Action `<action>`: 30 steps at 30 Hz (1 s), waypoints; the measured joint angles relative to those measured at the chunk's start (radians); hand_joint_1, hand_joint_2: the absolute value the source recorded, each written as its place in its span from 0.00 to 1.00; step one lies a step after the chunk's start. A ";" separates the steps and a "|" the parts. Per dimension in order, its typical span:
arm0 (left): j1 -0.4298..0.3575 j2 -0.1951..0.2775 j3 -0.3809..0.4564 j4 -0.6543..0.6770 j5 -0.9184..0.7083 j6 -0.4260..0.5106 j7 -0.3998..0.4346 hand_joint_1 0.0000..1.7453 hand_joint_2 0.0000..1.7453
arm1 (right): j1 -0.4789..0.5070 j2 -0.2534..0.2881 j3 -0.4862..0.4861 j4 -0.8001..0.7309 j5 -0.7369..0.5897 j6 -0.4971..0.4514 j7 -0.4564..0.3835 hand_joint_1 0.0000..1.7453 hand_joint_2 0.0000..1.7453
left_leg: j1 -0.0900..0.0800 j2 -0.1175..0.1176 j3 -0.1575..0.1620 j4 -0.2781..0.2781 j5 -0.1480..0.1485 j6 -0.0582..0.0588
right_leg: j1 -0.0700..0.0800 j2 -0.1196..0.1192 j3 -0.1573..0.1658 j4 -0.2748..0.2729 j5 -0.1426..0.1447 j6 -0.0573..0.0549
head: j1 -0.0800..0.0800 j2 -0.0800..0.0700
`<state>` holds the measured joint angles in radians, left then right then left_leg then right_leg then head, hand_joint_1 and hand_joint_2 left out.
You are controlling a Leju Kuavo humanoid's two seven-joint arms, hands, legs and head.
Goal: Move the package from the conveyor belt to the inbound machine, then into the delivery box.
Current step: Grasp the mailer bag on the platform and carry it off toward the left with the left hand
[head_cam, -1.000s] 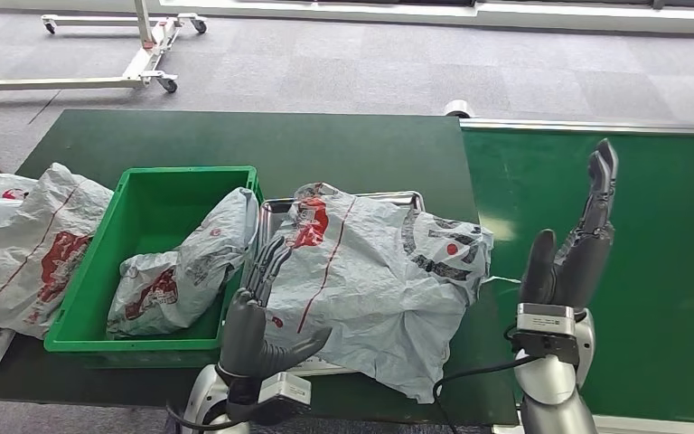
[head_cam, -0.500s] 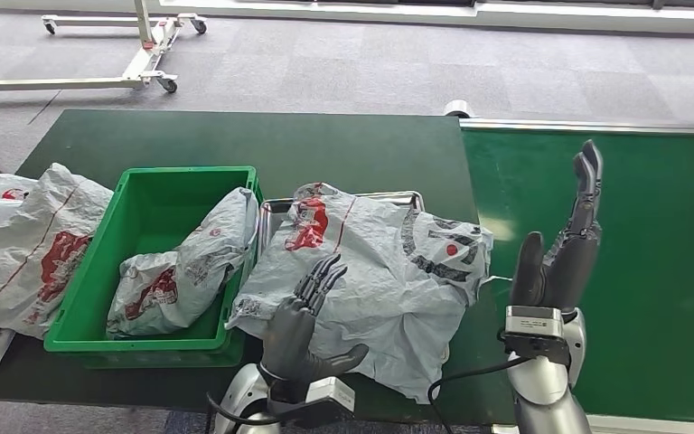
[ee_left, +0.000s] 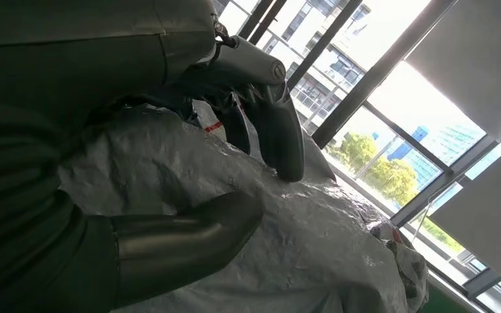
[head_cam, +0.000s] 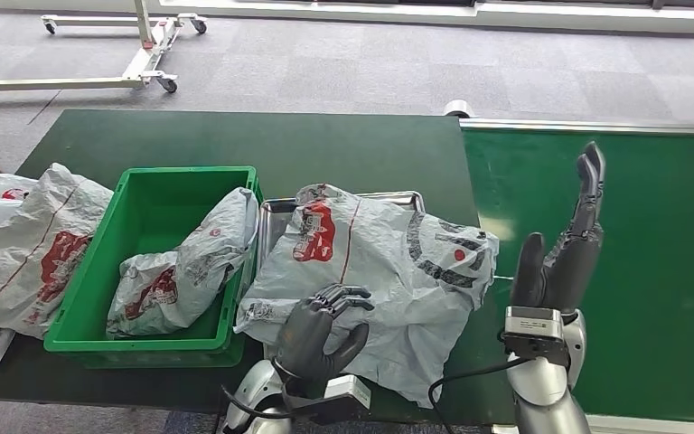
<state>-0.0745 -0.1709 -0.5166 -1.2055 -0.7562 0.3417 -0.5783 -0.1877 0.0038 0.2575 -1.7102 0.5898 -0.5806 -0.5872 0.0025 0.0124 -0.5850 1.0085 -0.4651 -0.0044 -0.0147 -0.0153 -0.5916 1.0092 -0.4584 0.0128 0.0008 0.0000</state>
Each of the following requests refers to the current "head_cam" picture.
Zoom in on crumpled grey mailer package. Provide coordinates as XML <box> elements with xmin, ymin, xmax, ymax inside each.
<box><xmin>105</xmin><ymin>186</ymin><xmax>261</xmax><ymax>339</ymax></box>

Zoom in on green plastic crate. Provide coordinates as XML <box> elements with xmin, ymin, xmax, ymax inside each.
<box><xmin>43</xmin><ymin>165</ymin><xmax>263</xmax><ymax>368</ymax></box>

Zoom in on grey mailer package black stripes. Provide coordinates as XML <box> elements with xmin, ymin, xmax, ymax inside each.
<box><xmin>233</xmin><ymin>183</ymin><xmax>501</xmax><ymax>410</ymax></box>

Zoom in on white wheeled stand frame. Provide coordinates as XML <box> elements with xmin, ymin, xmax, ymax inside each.
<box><xmin>0</xmin><ymin>0</ymin><xmax>209</xmax><ymax>102</ymax></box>

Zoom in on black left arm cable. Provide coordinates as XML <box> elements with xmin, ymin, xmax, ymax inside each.
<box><xmin>220</xmin><ymin>358</ymin><xmax>304</xmax><ymax>434</ymax></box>

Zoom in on large grey mailer red print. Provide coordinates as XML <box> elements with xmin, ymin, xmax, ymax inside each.
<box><xmin>0</xmin><ymin>163</ymin><xmax>116</xmax><ymax>340</ymax></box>

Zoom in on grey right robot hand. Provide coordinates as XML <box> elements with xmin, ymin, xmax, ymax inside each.
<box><xmin>509</xmin><ymin>141</ymin><xmax>606</xmax><ymax>316</ymax></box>

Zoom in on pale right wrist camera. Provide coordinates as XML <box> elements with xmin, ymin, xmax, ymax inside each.
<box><xmin>501</xmin><ymin>306</ymin><xmax>571</xmax><ymax>368</ymax></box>

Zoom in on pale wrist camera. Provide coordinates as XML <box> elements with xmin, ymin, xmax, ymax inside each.
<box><xmin>501</xmin><ymin>306</ymin><xmax>571</xmax><ymax>368</ymax></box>
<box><xmin>289</xmin><ymin>373</ymin><xmax>373</xmax><ymax>425</ymax></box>

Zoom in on white mailer small red logo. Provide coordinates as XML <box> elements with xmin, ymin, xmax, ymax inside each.
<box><xmin>0</xmin><ymin>173</ymin><xmax>41</xmax><ymax>256</ymax></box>

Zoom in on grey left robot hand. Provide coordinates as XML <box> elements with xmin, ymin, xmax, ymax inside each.
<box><xmin>274</xmin><ymin>283</ymin><xmax>376</xmax><ymax>385</ymax></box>

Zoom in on white conveyor end roller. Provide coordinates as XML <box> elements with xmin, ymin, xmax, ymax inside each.
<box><xmin>442</xmin><ymin>99</ymin><xmax>475</xmax><ymax>119</ymax></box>

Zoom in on steel scale tray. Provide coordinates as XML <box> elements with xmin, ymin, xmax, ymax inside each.
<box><xmin>256</xmin><ymin>191</ymin><xmax>427</xmax><ymax>268</ymax></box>

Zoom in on green conveyor belt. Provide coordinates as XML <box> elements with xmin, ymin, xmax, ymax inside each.
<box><xmin>460</xmin><ymin>127</ymin><xmax>694</xmax><ymax>423</ymax></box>

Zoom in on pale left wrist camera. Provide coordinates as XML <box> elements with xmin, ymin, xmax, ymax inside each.
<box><xmin>289</xmin><ymin>373</ymin><xmax>373</xmax><ymax>425</ymax></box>

